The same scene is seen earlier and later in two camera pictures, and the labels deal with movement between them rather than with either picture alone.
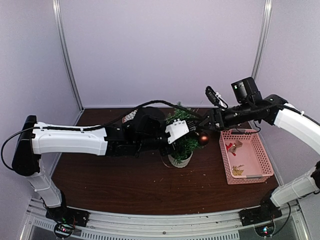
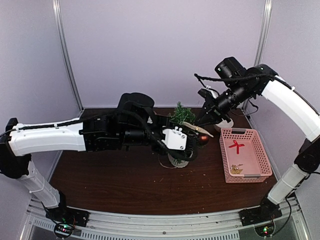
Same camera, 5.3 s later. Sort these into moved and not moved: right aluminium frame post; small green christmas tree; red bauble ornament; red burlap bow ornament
Moved: red burlap bow ornament
Not moved: small green christmas tree; right aluminium frame post; red bauble ornament
